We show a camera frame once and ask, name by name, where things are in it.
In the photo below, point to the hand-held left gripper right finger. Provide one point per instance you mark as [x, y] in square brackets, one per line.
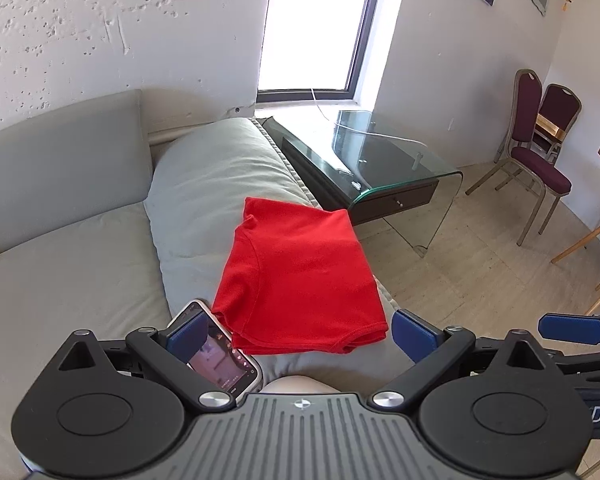
[415, 335]

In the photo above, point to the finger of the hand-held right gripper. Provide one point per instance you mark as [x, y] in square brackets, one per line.
[590, 362]
[570, 327]

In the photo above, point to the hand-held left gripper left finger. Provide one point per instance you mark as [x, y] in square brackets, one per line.
[187, 335]

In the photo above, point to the red long-sleeve shirt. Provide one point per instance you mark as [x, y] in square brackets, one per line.
[300, 275]

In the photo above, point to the white-cased smartphone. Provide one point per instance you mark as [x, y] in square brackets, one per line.
[225, 360]

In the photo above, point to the person's right leg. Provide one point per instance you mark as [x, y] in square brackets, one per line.
[300, 386]

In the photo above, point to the grey-green side cushion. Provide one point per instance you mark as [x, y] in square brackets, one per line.
[195, 195]

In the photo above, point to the grey-green sofa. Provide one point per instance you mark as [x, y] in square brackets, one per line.
[65, 260]

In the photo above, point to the maroon banquet chair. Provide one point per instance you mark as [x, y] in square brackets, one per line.
[560, 115]
[530, 160]

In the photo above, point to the dark drawer cabinet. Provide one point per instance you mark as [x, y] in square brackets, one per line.
[325, 180]

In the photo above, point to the dark-framed window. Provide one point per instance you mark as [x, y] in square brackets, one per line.
[315, 25]

